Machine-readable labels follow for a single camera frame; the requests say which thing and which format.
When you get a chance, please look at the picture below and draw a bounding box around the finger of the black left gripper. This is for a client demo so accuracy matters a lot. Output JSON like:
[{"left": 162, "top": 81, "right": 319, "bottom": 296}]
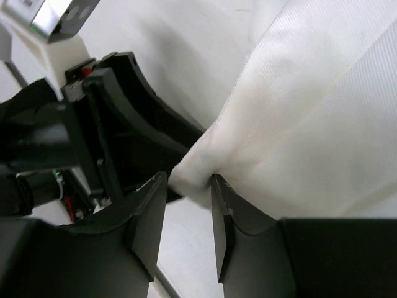
[{"left": 85, "top": 52, "right": 202, "bottom": 199}]

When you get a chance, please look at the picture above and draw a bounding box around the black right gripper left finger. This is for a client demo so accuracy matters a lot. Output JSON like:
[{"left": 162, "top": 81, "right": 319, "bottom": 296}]
[{"left": 1, "top": 172, "right": 167, "bottom": 297}]

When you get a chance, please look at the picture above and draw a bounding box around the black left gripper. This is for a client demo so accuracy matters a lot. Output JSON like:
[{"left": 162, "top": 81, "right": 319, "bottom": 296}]
[{"left": 1, "top": 60, "right": 124, "bottom": 217}]

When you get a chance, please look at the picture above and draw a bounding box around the white pleated skirt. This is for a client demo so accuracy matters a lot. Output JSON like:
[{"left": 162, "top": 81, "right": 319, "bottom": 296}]
[{"left": 169, "top": 1, "right": 396, "bottom": 218}]

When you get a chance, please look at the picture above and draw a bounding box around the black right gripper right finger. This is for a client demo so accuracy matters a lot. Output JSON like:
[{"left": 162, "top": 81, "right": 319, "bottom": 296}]
[{"left": 210, "top": 175, "right": 396, "bottom": 297}]

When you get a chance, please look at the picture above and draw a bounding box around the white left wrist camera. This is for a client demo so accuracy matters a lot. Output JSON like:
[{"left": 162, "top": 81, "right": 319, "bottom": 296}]
[{"left": 1, "top": 0, "right": 99, "bottom": 101}]

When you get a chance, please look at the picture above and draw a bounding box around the aluminium table edge rail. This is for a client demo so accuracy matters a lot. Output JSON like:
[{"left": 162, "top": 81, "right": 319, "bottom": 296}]
[{"left": 156, "top": 266, "right": 182, "bottom": 298}]

